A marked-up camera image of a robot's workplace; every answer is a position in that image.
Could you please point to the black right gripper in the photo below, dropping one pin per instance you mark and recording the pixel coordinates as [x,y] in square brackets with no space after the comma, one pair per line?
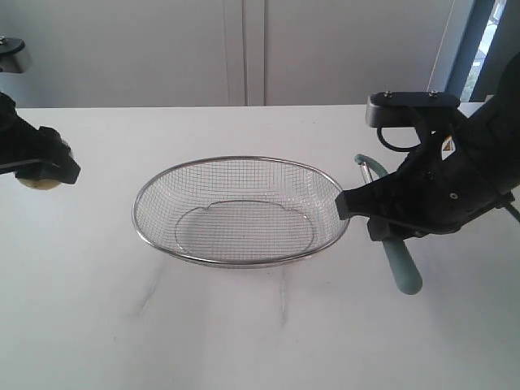
[457,173]

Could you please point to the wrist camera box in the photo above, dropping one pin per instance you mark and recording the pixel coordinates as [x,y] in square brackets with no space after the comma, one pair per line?
[14,55]
[393,109]

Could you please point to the teal handled peeler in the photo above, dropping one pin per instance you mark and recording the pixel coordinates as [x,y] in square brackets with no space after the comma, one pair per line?
[405,273]

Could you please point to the yellow lemon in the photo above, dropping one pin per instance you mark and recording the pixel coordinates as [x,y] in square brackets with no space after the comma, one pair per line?
[43,184]

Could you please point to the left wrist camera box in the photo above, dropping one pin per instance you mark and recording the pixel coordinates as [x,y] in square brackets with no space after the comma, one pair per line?
[14,55]

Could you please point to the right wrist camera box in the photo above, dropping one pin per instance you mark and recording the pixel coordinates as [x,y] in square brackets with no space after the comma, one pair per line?
[393,109]

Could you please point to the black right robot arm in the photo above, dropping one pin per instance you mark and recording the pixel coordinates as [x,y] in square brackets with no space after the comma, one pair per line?
[503,106]

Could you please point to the oval wire mesh basket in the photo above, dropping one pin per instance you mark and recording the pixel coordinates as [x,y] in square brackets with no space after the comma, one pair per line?
[239,211]

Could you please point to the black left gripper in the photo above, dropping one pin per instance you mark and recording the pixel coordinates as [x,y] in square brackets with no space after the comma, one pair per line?
[33,155]

